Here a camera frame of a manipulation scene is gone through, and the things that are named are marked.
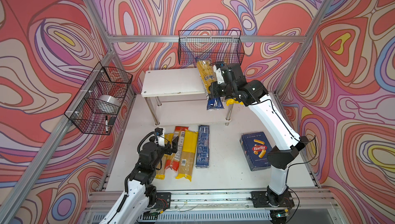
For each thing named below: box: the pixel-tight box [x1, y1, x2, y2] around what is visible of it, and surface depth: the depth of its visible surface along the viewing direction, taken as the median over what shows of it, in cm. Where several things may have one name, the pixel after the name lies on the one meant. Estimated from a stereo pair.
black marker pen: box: [105, 115, 109, 134], surface depth 73 cm
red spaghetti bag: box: [164, 125, 189, 172], surface depth 86 cm
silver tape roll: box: [98, 94, 121, 107], surface depth 75 cm
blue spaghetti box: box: [195, 124, 210, 168], surface depth 90 cm
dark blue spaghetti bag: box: [196, 59, 224, 111], surface depth 70 cm
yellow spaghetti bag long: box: [175, 129, 199, 182], surface depth 88 cm
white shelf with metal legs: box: [140, 67, 233, 126], surface depth 88 cm
